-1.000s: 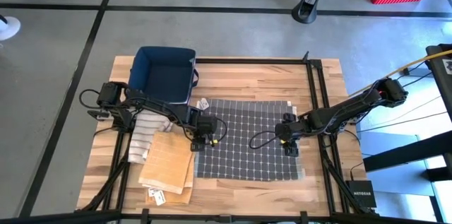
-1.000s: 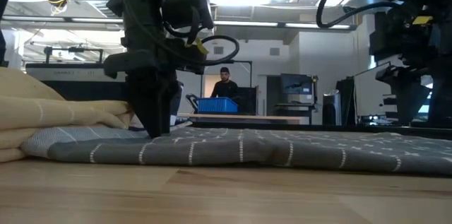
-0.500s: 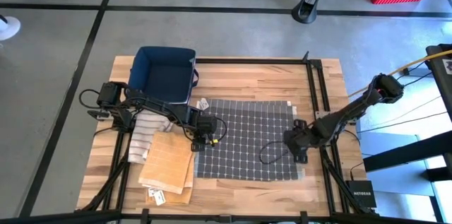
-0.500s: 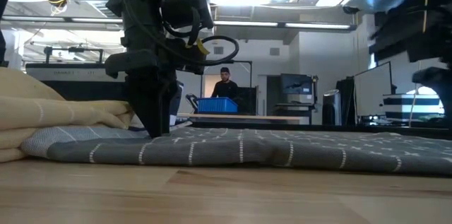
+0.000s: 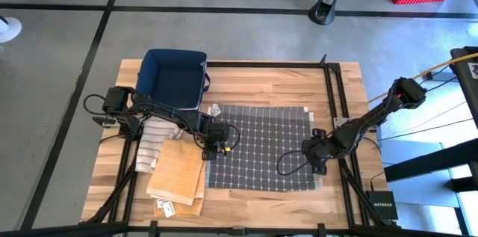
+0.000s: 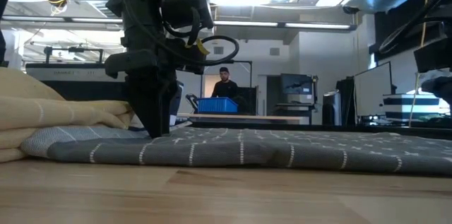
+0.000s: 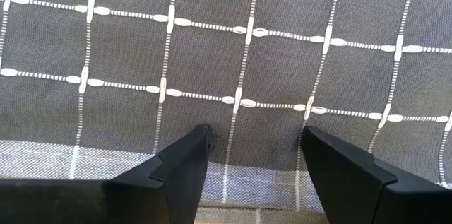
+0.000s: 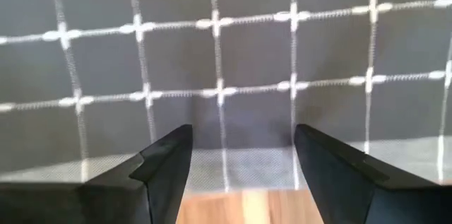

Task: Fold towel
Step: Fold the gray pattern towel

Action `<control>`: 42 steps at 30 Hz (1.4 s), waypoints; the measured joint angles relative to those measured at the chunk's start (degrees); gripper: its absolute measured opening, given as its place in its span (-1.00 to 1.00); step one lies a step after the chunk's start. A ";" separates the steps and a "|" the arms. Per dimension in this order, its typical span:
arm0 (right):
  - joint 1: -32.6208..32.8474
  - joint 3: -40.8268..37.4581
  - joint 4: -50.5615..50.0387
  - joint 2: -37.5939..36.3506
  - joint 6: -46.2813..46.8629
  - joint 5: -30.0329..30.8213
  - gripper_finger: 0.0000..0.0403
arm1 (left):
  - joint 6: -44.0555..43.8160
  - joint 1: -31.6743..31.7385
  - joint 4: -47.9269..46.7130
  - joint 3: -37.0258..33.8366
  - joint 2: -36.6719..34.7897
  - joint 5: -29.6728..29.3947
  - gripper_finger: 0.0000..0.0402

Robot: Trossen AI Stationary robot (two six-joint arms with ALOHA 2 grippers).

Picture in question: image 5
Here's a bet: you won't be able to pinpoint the grey checked towel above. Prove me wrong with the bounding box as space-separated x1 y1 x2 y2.
205 104 323 192

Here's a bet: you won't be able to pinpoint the orange towel with white grid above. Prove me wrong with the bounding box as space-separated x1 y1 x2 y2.
146 138 207 207

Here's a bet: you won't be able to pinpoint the white towel with pink stripes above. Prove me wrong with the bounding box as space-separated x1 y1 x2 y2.
134 117 184 174

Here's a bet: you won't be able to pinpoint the plain orange waffle towel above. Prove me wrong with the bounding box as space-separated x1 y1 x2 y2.
152 161 208 218

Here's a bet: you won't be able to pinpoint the navy fabric bin white stripes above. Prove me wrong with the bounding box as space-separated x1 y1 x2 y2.
134 49 211 111

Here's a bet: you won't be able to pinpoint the black furniture beam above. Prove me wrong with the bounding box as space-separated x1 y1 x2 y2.
384 138 478 193

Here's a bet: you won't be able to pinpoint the black cart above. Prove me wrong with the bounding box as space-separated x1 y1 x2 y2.
450 46 478 118

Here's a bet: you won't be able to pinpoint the black rig crossbar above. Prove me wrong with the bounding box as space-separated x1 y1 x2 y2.
0 221 478 237

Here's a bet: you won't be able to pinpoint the white round floor object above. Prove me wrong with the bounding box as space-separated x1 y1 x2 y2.
0 15 23 44

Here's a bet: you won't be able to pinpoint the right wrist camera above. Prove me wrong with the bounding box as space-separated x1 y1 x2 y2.
311 127 328 141

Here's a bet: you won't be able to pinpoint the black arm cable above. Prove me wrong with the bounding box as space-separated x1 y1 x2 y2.
276 150 313 176
223 123 241 152

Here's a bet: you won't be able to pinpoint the black network switch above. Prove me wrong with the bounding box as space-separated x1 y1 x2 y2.
364 190 399 221

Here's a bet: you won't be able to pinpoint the yellow cable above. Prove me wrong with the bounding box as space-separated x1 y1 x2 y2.
367 52 478 103

